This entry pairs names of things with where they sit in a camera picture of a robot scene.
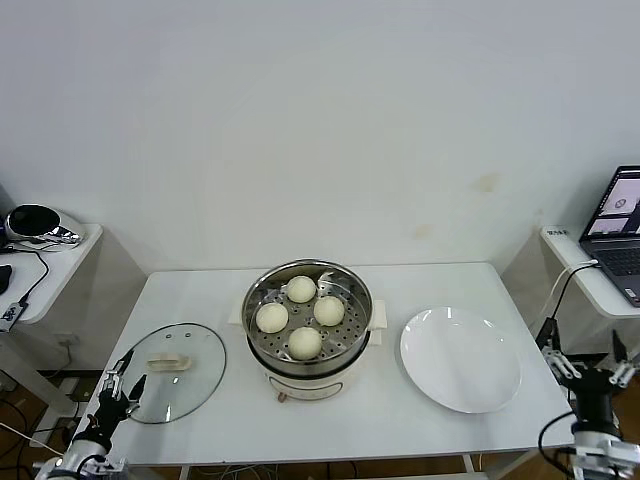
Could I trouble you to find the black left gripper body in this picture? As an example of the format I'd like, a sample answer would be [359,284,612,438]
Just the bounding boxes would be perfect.
[94,394,131,438]

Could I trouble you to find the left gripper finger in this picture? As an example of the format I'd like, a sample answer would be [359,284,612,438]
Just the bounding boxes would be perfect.
[124,374,149,414]
[102,347,137,399]

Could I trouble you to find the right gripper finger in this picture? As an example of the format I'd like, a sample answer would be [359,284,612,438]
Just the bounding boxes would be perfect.
[609,329,640,387]
[543,333,582,382]

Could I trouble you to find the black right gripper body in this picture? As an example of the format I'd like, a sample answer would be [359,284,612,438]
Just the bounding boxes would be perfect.
[560,368,622,424]

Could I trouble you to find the round glass lid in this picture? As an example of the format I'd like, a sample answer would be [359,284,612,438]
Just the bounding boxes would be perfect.
[111,322,228,425]

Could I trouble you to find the white steamed baozi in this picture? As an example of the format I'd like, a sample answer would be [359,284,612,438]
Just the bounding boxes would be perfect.
[288,326,324,362]
[255,301,291,335]
[313,295,347,328]
[286,275,318,305]

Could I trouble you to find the stainless steel steamer basket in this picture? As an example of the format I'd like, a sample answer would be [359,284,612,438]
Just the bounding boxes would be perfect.
[242,258,374,374]

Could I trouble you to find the black floor bar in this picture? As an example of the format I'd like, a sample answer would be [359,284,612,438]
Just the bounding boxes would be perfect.
[562,351,612,371]
[37,368,106,382]

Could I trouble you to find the white round plate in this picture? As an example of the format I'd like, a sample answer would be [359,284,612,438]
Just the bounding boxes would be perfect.
[398,305,523,414]

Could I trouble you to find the white side table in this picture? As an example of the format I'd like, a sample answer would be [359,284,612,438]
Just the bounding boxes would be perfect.
[0,222,149,431]
[499,224,640,427]

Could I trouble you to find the small grey adapter box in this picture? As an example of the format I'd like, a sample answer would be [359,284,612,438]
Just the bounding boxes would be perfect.
[0,299,29,334]

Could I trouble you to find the grey open laptop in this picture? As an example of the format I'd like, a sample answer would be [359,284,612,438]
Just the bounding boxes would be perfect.
[578,164,640,308]

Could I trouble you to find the shiny chrome rounded device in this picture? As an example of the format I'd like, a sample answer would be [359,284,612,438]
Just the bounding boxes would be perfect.
[3,203,83,252]

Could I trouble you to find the black power cable with adapter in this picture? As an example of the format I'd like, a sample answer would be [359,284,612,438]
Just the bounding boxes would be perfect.
[535,262,601,351]

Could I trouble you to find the white floor cable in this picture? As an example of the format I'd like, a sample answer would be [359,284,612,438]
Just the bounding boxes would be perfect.
[0,422,67,459]

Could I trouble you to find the white laptop cable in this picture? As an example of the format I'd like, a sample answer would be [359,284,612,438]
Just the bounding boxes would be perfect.
[548,258,599,321]

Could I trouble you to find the black thin cable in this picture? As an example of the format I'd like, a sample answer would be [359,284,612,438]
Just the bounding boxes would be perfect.
[0,239,50,306]

